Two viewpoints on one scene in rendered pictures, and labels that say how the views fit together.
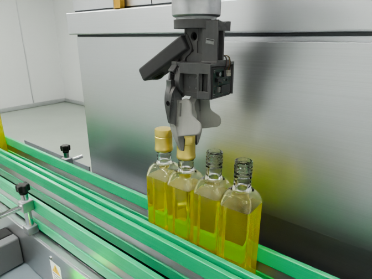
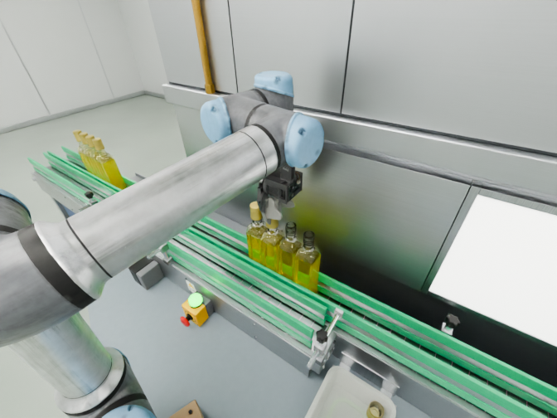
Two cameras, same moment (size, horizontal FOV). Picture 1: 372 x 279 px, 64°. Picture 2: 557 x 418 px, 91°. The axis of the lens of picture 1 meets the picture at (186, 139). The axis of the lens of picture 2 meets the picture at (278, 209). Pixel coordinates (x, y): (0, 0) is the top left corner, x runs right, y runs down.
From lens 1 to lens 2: 0.30 m
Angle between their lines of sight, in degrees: 19
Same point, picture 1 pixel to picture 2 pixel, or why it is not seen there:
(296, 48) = (346, 157)
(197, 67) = (278, 185)
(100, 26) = (195, 104)
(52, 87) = (129, 79)
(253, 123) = (317, 196)
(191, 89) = (274, 193)
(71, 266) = (202, 285)
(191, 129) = (275, 216)
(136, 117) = not seen: hidden behind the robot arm
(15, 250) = (157, 270)
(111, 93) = not seen: hidden behind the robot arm
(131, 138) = not seen: hidden behind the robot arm
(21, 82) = (97, 75)
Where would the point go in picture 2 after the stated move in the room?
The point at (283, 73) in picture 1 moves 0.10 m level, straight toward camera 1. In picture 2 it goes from (336, 171) to (332, 192)
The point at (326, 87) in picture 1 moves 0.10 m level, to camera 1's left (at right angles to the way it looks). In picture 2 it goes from (363, 185) to (323, 187)
